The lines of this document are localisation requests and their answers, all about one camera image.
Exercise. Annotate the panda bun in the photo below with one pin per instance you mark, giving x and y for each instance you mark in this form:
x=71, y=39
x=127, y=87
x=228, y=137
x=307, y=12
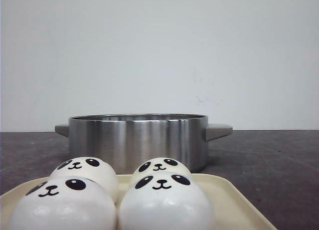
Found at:
x=92, y=168
x=159, y=165
x=165, y=201
x=64, y=203

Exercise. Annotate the stainless steel pot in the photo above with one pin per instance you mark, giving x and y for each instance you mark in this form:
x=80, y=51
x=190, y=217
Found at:
x=127, y=140

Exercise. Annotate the cream plastic tray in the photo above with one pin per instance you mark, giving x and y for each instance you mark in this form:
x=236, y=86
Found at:
x=232, y=210

